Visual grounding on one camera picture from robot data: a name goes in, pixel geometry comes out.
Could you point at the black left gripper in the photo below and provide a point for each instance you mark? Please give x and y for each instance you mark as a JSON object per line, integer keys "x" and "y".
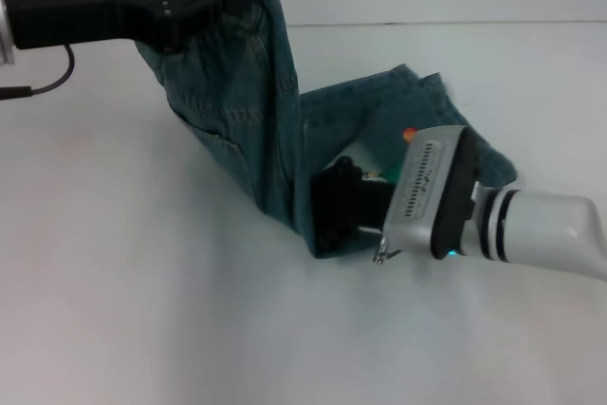
{"x": 85, "y": 4}

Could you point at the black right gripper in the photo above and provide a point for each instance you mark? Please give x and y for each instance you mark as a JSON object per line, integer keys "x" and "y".
{"x": 351, "y": 201}

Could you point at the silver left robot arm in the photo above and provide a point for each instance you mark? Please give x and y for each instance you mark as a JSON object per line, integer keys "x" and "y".
{"x": 5, "y": 35}

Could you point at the blue denim shorts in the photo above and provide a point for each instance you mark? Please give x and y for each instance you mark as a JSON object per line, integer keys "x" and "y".
{"x": 246, "y": 130}

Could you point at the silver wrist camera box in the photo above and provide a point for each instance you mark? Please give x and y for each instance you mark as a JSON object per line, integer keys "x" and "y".
{"x": 427, "y": 187}

